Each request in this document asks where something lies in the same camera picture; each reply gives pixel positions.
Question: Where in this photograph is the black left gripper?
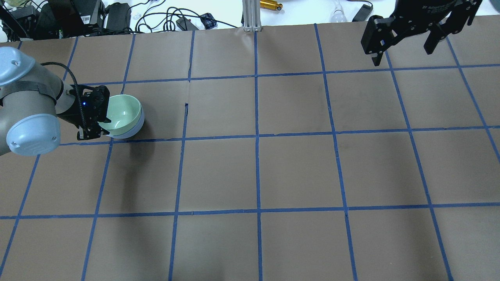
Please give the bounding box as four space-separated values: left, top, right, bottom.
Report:
59 85 111 141

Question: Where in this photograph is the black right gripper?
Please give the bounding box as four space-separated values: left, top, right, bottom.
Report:
361 0 482 66

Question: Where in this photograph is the green bowl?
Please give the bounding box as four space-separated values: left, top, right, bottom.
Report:
98 94 142 135

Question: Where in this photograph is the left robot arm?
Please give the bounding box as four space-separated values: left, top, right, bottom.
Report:
0 46 111 156

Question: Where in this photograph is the blue bowl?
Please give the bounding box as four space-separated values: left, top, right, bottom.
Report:
108 110 145 139

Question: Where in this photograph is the black power brick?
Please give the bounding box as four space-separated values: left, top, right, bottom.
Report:
105 2 131 31

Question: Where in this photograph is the gold cylinder tool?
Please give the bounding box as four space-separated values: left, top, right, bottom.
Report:
259 0 283 11

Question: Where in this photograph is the black braided cable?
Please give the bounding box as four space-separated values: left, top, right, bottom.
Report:
40 62 84 129

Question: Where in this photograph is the aluminium frame post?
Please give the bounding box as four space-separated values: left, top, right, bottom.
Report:
242 0 262 32

